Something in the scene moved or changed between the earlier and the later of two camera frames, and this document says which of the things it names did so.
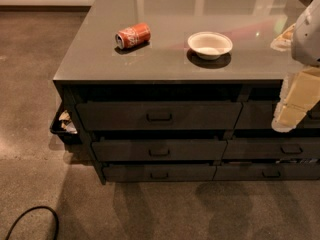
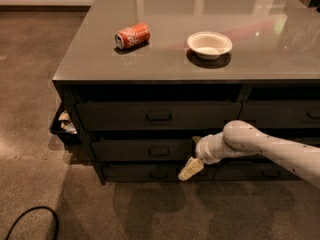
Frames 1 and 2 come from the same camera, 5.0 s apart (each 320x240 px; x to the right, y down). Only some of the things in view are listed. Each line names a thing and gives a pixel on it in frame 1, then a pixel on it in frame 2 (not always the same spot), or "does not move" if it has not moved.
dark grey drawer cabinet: (173, 83) does not move
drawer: (159, 150) does not move
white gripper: (307, 39) -> (201, 150)
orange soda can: (133, 36) does not move
